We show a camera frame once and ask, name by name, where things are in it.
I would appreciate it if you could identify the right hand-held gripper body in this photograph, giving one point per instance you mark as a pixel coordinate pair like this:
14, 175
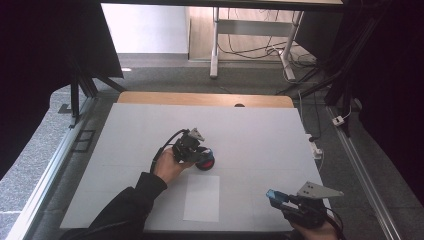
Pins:
308, 206

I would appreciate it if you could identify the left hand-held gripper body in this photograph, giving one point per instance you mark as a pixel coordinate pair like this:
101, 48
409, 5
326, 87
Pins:
186, 146

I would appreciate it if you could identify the round red ink pad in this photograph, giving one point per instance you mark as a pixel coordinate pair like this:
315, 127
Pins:
206, 164

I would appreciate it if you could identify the light blue stamp cap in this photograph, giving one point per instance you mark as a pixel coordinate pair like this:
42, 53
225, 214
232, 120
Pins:
275, 195

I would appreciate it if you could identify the person's left hand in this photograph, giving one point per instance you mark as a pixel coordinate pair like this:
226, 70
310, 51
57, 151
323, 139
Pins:
168, 165

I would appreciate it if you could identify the person's right hand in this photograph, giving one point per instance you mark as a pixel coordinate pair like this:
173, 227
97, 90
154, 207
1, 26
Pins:
315, 233

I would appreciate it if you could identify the white paper sheet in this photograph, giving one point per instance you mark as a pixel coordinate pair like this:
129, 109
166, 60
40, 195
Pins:
201, 198

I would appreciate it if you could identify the white table cover sheet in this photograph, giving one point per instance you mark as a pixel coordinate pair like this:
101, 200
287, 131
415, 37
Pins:
250, 133

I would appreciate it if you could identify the white power strip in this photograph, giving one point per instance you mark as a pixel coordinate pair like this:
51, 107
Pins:
315, 148

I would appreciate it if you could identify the black table grommet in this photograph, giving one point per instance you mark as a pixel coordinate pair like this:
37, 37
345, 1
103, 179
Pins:
239, 105

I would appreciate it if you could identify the small white adapter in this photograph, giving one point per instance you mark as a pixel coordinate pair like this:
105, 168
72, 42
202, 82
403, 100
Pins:
338, 120

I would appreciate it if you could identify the black metal stand struts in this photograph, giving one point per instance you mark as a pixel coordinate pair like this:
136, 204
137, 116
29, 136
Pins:
333, 80
78, 90

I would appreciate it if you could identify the black curtain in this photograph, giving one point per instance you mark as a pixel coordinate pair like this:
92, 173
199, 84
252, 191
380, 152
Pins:
40, 60
390, 83

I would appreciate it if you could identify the aluminium floor rail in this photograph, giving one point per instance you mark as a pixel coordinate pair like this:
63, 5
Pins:
360, 160
50, 170

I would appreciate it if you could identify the white desk frame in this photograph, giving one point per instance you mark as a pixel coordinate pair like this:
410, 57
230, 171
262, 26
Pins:
214, 43

